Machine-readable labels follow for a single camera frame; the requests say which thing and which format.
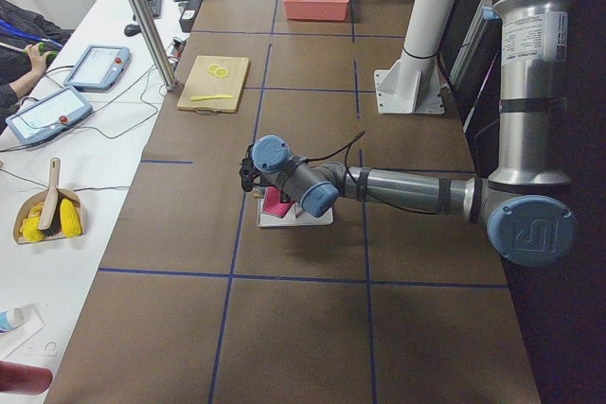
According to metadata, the black computer mouse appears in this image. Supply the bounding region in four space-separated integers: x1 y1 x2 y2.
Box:
123 24 141 37

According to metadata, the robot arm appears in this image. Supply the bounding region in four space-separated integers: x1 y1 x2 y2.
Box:
240 0 577 267

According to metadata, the yellow plastic knife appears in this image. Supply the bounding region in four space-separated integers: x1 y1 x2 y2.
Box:
189 94 234 102

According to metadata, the pink cloth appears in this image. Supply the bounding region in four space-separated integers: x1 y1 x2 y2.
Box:
261 186 294 219

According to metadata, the white blue tube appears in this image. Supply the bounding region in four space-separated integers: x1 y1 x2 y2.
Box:
0 307 25 334

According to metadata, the person's hand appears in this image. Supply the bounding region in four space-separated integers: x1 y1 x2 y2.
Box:
25 44 49 76

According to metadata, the beige hand brush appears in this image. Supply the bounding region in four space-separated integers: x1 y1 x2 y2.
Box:
39 157 61 237

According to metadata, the yellow corn toy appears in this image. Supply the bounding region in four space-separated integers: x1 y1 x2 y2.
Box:
60 198 82 237
20 202 45 242

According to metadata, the person's forearm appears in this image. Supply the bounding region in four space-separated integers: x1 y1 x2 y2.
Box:
1 70 45 109

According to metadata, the lemon slice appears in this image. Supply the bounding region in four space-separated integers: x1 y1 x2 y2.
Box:
207 63 223 74
213 67 229 79

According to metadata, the white pillar mount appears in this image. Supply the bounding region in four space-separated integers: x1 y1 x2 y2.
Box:
374 0 455 114

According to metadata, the white rack tray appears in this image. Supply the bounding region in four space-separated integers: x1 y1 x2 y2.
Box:
257 199 334 228

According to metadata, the beige dustpan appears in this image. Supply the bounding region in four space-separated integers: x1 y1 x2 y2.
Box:
13 188 86 244

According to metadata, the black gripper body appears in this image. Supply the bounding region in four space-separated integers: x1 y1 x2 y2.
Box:
239 148 258 192

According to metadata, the bamboo cutting board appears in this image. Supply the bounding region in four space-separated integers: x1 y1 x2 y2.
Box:
177 56 250 114

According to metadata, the blue teach pendant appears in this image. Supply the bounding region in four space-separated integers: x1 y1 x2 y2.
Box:
6 87 93 145
63 45 131 92

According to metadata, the red cylinder object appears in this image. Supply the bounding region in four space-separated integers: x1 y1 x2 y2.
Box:
1 361 53 395

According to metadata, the aluminium frame post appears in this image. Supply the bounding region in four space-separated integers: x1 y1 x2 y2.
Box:
128 0 177 92

